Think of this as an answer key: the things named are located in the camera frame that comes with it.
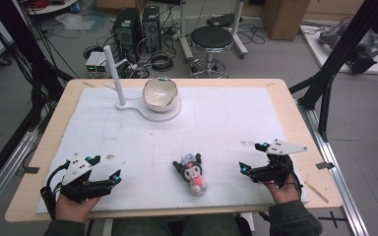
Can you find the round white table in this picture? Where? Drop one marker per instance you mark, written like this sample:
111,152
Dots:
50,7

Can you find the white power supply box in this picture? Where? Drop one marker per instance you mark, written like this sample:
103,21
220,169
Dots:
92,62
101,62

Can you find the thin wooden stick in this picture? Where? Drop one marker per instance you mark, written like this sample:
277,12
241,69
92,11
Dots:
316,192

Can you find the slim black computer tower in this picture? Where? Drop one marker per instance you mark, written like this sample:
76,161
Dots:
151,28

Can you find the black tape strip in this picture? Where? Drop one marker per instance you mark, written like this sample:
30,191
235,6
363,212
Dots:
325,165
30,170

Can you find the person's right hand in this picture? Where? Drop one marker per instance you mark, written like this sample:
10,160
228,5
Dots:
283,194

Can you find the wooden table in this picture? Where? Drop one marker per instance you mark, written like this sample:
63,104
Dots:
295,108

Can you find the black round stool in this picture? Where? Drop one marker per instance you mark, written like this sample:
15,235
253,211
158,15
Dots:
211,37

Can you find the black and pink plush doll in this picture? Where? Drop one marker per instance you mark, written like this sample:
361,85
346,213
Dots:
192,173

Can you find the white eggshell-shaped bowl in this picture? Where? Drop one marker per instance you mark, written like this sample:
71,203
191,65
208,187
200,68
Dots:
160,93

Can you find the person's left hand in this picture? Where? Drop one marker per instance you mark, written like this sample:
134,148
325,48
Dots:
74,208

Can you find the white table mat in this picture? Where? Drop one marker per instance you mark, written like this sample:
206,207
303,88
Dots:
183,137

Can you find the large black computer tower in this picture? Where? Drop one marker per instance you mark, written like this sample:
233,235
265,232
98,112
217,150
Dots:
127,32

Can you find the white metal table legs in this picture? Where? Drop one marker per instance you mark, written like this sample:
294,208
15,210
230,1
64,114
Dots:
185,42

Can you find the white floor board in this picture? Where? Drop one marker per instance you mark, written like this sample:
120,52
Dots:
318,52

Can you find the grey robot device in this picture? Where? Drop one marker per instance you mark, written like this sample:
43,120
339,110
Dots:
361,52

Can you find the brown cardboard box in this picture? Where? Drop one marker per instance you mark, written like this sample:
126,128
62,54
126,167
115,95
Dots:
283,18

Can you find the flat black device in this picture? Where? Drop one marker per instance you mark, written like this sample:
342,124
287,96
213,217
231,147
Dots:
223,20

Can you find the clear plastic sheet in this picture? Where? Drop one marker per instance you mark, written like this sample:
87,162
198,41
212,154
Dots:
75,21

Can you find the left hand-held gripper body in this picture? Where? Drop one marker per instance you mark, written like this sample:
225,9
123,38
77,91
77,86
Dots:
77,170

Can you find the aluminium rail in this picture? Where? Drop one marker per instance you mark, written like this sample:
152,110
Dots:
338,177
10,164

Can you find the white stand with pole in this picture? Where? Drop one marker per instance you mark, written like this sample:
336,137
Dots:
116,75

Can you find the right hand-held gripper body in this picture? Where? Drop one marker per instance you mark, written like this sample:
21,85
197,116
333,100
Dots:
277,164

